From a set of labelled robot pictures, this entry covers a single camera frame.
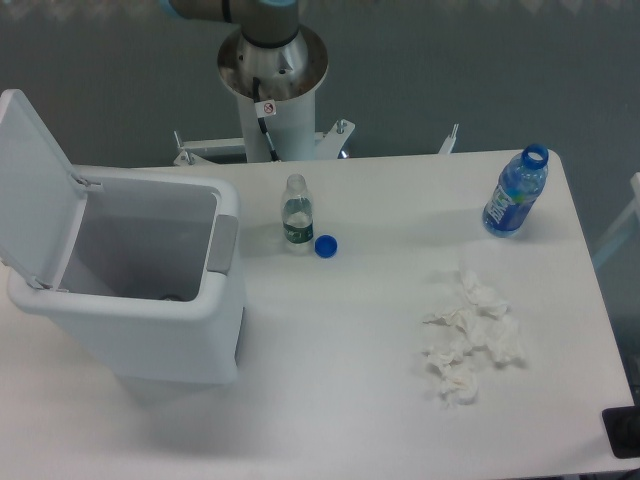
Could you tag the white trash can lid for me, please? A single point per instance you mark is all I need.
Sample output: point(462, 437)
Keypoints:
point(43, 197)

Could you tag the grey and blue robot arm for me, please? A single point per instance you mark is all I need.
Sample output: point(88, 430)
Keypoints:
point(266, 24)

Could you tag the blue bottle cap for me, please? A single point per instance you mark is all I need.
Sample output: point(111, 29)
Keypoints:
point(326, 246)

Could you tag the white trash can body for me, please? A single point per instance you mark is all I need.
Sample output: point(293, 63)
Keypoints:
point(153, 285)

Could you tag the clear bottle green label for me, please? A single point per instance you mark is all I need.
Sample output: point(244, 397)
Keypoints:
point(297, 215)

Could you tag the crumpled white tissue upper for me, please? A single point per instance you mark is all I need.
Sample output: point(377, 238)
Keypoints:
point(482, 321)

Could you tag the crumpled white tissue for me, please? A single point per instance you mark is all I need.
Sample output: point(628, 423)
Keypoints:
point(482, 321)
point(458, 382)

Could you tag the crumpled white tissue lower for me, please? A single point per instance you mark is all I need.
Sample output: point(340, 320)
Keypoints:
point(458, 382)

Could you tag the blue plastic drink bottle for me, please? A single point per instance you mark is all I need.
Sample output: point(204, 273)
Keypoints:
point(519, 185)

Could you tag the black device at corner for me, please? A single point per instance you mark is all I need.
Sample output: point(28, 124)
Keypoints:
point(622, 428)

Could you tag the white metal base frame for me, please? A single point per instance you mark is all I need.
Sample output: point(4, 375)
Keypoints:
point(328, 145)

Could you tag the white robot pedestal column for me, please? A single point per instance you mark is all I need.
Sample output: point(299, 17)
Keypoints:
point(275, 94)

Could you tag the white frame at right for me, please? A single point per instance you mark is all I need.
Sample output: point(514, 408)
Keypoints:
point(624, 226)

